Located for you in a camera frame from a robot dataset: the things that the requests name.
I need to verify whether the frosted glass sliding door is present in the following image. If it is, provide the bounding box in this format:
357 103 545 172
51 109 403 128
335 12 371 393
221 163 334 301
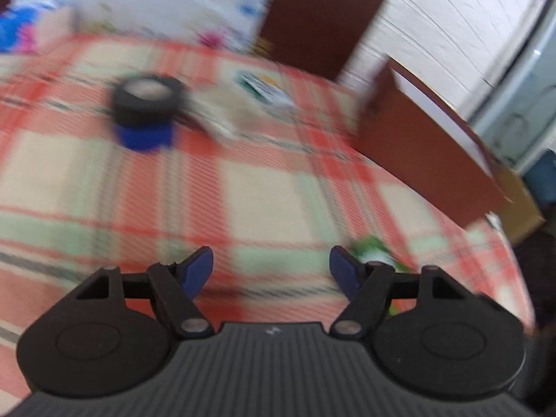
470 2 555 174

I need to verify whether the large cardboard box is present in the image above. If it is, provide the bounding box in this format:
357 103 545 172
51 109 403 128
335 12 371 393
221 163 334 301
496 167 546 246

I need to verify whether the cotton swab bag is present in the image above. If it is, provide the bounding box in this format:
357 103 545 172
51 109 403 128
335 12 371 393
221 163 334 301
183 84 270 143

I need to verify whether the blue chair back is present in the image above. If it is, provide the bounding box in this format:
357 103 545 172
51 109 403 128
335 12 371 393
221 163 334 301
523 150 556 211

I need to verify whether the black tape roll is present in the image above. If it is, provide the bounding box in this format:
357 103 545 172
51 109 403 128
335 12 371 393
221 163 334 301
109 74 187 128

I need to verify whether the blue patterned bag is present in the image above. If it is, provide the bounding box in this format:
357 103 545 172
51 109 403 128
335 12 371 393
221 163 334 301
1 0 77 54

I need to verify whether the red plaid bedsheet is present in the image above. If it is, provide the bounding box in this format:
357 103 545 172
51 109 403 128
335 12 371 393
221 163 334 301
1 36 535 409

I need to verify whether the dark brown wooden board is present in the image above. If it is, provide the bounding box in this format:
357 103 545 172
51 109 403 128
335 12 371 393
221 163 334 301
253 0 384 80

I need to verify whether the blue tape roll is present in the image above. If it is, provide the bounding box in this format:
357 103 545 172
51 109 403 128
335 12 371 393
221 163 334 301
113 122 173 153

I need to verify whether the green packet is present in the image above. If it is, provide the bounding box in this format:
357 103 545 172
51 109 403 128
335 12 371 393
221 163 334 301
349 233 412 318

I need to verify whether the red storage box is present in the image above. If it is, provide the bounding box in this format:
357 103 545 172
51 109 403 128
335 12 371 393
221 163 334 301
352 57 509 228

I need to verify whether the small medicine packet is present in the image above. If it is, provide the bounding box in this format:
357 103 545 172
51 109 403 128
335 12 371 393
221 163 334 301
235 72 295 110

